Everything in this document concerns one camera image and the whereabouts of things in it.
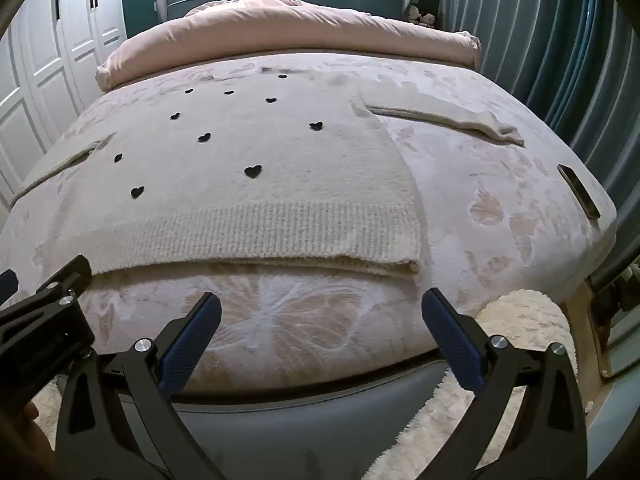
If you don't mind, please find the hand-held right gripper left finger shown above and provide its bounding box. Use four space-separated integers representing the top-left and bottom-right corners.
55 292 227 480

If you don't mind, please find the white wardrobe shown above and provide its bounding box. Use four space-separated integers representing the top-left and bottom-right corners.
0 0 129 202

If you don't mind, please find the blue-grey curtain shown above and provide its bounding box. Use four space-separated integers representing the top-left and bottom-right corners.
439 0 640 223

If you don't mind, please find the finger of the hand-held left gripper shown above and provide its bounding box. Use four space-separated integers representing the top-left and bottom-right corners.
0 269 20 309
30 254 94 309

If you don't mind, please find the bed with floral cover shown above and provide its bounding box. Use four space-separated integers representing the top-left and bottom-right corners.
0 52 617 397

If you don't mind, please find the white fluffy rug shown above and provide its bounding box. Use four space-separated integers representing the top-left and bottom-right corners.
30 289 579 480

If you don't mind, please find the cream sweater with black hearts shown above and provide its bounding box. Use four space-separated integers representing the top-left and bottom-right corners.
10 62 526 279

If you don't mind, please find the smartphone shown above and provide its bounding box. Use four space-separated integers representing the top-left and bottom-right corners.
556 163 601 220

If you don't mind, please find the pink duvet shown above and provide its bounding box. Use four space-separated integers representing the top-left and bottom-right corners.
95 0 484 94

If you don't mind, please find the plush toy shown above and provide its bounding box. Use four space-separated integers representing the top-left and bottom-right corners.
409 4 440 29

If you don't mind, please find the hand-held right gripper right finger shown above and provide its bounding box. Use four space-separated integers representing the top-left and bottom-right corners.
421 288 589 480

